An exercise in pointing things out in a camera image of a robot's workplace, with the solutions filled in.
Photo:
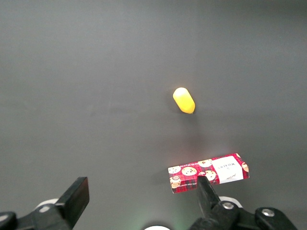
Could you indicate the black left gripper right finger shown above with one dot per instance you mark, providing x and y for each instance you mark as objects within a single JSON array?
[{"x": 208, "y": 198}]

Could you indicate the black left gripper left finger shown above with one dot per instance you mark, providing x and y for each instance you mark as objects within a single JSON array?
[{"x": 74, "y": 201}]

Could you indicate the red tartan cookie box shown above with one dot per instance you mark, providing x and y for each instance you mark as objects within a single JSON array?
[{"x": 189, "y": 171}]

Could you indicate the yellow lemon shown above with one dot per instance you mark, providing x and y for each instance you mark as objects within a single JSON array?
[{"x": 183, "y": 100}]

